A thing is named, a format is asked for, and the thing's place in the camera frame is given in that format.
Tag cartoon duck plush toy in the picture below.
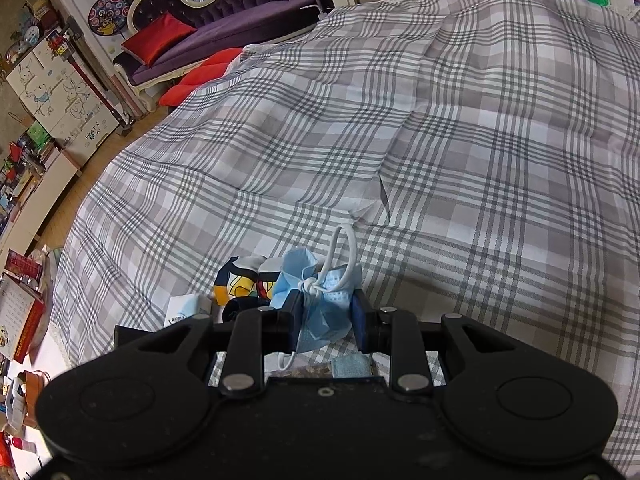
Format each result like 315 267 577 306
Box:
212 255 266 323

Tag purple chaise sofa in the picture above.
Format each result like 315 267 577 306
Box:
112 0 331 111

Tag blue face mask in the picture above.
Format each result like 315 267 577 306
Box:
270 224 363 373

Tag colourful cartoon sock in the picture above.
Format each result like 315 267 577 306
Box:
255 259 283 311

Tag white tissue packet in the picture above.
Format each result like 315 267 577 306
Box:
164 294 216 331

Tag pile of colourful books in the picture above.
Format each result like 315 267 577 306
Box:
0 120 56 221

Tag white cartoon cabinet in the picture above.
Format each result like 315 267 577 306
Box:
6 30 118 168

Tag white low cabinet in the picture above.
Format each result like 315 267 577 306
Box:
0 150 83 261

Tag grey plaid blanket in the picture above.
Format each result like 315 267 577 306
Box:
50 0 640 480

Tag red square cushion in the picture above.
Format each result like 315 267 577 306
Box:
121 12 197 68

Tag round cartoon dartboard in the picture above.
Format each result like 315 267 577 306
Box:
87 0 132 38

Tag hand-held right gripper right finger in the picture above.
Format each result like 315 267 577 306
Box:
351 290 506 395

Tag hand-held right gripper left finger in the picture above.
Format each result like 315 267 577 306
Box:
135 292 306 396

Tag red desk calendar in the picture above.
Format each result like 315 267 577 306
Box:
0 272 48 363

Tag red box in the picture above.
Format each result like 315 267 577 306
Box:
5 252 43 281

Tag red stick vacuum cleaner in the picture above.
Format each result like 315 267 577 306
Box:
47 17 132 136

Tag red folded cushions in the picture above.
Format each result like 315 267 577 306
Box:
159 47 246 108

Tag light blue cloth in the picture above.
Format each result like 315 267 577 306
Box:
331 354 375 380

